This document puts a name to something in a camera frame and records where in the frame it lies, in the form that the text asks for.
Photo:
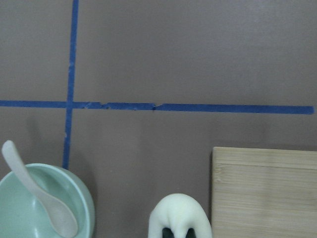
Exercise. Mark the bamboo cutting board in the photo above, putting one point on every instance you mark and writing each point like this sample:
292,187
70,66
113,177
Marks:
263,193

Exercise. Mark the white plastic spoon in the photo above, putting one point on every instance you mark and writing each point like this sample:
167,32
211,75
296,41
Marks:
61,217

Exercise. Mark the white steamed bun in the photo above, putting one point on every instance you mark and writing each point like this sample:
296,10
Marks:
179,213

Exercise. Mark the mint green bowl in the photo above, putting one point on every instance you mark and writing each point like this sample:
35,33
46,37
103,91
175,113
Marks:
22,215

